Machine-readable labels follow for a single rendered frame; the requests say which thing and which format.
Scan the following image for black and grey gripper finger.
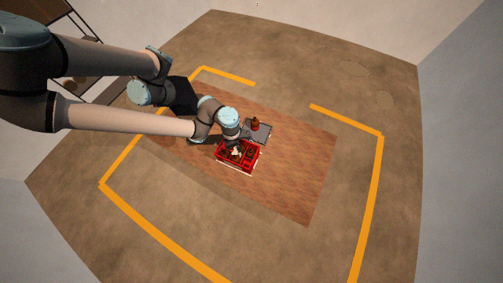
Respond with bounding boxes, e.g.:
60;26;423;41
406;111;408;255
231;143;241;158

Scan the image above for dark red open crate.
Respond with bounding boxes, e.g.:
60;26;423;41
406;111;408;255
217;139;260;174

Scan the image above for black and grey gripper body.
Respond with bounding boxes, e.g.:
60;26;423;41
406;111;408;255
222;134;240;149

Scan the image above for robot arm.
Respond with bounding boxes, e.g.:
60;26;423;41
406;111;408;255
0;10;252;143

